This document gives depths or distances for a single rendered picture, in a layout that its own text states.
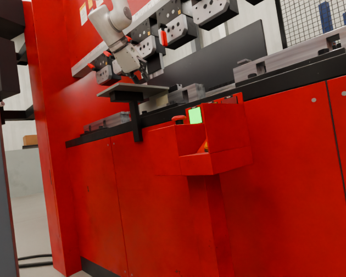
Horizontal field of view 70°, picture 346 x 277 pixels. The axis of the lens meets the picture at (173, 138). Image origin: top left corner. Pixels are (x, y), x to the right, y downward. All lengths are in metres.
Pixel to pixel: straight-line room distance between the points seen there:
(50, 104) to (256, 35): 1.35
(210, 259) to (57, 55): 1.69
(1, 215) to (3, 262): 0.13
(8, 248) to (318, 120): 0.91
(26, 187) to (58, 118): 6.38
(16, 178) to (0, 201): 7.24
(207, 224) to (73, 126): 1.42
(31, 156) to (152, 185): 7.21
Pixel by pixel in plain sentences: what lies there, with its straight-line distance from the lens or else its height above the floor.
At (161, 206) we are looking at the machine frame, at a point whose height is 0.49.
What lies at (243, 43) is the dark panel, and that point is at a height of 1.25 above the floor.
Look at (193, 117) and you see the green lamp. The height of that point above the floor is 0.81.
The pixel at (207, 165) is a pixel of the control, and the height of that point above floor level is 0.68.
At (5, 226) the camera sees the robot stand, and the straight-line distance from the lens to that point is 0.91.
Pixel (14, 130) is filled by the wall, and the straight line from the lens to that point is 8.21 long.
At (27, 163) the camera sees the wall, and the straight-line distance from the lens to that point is 8.14.
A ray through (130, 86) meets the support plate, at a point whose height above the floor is 0.99.
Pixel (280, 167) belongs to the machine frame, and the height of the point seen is 0.64.
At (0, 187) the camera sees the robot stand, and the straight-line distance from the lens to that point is 0.90.
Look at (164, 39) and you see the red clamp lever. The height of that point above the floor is 1.17.
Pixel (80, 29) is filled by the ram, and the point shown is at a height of 1.59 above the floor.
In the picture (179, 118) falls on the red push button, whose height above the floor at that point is 0.80.
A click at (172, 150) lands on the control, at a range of 0.58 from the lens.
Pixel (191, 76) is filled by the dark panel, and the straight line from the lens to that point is 1.73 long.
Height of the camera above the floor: 0.73
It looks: 2 degrees up
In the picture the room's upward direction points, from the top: 8 degrees counter-clockwise
